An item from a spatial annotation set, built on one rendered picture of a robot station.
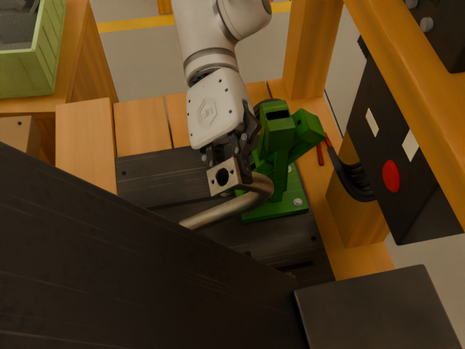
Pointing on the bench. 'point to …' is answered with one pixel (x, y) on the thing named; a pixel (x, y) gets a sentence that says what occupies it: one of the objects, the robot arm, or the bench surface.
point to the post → (365, 209)
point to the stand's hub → (259, 106)
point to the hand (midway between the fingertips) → (232, 174)
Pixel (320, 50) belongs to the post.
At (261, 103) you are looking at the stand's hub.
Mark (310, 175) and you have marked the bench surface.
